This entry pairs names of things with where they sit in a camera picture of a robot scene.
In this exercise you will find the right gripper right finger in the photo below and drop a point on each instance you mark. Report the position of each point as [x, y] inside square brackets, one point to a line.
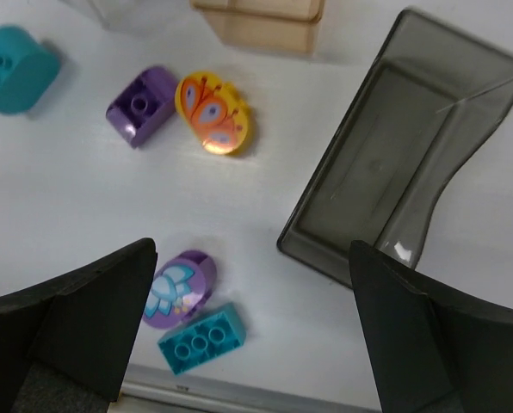
[432, 347]

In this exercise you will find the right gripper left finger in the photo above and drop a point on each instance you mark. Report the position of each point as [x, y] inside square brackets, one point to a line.
[65, 343]

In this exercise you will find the teal rectangular lego brick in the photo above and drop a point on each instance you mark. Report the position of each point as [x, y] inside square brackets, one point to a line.
[205, 339]

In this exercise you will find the teal rounded lego brick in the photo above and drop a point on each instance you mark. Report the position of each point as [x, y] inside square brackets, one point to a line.
[27, 69]

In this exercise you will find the purple flower lego brick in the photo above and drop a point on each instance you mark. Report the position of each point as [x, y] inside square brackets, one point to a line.
[180, 288]

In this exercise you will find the dark grey translucent container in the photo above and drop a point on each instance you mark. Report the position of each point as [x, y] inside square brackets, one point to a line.
[431, 98]

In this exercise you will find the purple rounded lego brick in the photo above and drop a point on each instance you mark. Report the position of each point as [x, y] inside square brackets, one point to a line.
[144, 105]

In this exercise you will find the yellow butterfly lego brick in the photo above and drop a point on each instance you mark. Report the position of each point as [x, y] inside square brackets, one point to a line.
[216, 113]

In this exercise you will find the clear plastic container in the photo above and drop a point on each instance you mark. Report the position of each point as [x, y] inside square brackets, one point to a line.
[136, 17]

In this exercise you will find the orange translucent container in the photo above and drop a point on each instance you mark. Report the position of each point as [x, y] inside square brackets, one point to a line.
[276, 26]

